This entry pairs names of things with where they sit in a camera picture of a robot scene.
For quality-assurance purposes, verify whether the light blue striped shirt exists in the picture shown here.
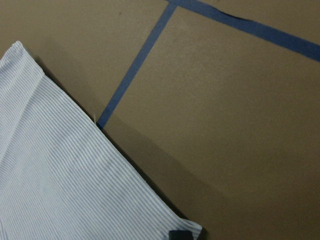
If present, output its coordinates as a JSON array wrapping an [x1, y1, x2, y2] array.
[[0, 41, 202, 240]]

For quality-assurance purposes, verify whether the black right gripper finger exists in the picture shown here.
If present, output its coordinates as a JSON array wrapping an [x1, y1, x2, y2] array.
[[168, 230, 192, 240]]

